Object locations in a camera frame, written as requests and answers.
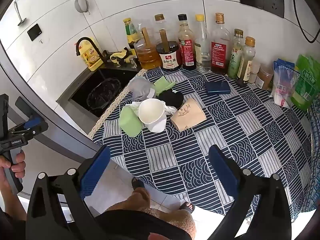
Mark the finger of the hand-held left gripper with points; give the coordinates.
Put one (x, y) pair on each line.
(23, 106)
(33, 124)

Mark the white paper cup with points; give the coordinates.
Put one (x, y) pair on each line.
(151, 110)

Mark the red label bottle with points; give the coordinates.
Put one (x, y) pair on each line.
(218, 55)

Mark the beige paper cup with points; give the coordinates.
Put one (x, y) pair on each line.
(187, 116)

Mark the metal soap pump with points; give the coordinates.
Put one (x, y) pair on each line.
(132, 61)

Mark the dark bottle with black cap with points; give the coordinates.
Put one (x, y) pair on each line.
(187, 50)

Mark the person's left forearm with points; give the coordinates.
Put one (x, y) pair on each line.
(10, 200)

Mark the blue box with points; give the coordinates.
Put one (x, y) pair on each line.
(217, 87)

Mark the clear bottle with gold cap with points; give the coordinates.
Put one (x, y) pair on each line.
(160, 25)

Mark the black round coaster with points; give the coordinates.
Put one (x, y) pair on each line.
(172, 98)

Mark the person's left hand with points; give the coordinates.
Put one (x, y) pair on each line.
(18, 170)

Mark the black faucet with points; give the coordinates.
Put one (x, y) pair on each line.
(98, 51)

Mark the yellow oil jug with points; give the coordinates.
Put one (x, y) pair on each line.
(91, 57)

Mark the metal hanging utensil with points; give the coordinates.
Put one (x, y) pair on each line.
(17, 12)

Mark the green packet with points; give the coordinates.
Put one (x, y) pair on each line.
(305, 85)

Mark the dark soy sauce jar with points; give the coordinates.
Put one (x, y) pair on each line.
(168, 60)

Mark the green label bottle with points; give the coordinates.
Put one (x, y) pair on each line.
(233, 62)

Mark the person's leg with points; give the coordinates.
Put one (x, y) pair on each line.
(140, 200)

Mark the black wall switch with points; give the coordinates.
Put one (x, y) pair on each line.
(34, 32)

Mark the person's dark clothing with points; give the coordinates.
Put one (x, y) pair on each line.
(7, 227)

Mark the blue white patterned tablecloth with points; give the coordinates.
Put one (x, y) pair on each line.
(225, 120)

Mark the black slipper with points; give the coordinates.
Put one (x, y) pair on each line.
(186, 207)
(137, 183)

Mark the clear plastic bag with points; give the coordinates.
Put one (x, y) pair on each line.
(282, 85)

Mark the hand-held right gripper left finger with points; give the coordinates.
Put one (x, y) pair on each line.
(96, 171)

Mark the clear oil dispenser jar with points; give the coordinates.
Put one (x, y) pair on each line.
(147, 57)

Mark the twisted white tissue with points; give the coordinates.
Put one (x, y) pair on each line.
(171, 110)

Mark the grey plastic bag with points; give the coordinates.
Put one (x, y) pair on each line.
(141, 87)

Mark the blue patterned cloth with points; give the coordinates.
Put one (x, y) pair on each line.
(312, 155)

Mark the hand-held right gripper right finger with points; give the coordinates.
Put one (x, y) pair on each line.
(222, 171)

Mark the yellow rubber gloves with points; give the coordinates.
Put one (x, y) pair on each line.
(121, 53)

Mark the bin with black bag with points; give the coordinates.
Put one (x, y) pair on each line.
(103, 92)

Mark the brown spice jar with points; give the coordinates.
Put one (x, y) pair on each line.
(263, 77)

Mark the black sink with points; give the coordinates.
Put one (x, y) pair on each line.
(117, 73)

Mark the green bottle with yellow cap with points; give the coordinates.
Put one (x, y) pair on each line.
(130, 32)

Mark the clear bottle with yellow cap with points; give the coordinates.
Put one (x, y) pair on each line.
(202, 55)

